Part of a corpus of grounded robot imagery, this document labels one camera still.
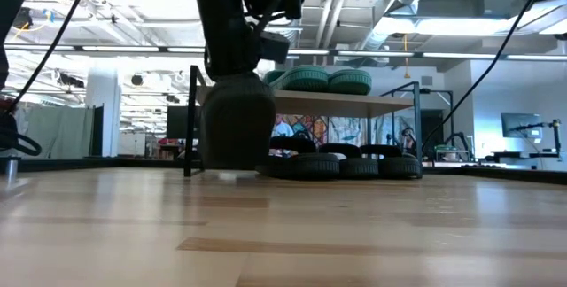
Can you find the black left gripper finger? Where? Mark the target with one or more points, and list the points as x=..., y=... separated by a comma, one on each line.
x=274, y=48

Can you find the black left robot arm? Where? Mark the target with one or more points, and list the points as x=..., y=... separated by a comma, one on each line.
x=13, y=3

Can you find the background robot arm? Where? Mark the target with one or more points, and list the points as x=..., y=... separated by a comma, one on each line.
x=556, y=136

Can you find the black round ceiling lamp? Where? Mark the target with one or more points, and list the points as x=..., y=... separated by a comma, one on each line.
x=137, y=80

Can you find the long linear ceiling light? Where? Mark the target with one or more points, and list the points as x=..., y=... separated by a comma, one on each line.
x=119, y=48

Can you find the white pillar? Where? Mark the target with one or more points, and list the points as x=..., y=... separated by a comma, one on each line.
x=103, y=114

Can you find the grey curtain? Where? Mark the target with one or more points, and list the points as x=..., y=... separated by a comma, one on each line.
x=57, y=132

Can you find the wooden shelf with black frame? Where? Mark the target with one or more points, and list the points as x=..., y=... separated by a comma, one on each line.
x=345, y=104

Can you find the black metal background frame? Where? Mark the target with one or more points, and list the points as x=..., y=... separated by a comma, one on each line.
x=432, y=90

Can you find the silver metal post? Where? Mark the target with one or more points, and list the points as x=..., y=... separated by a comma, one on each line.
x=12, y=169

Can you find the wall monitor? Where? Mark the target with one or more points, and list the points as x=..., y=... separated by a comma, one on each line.
x=520, y=125

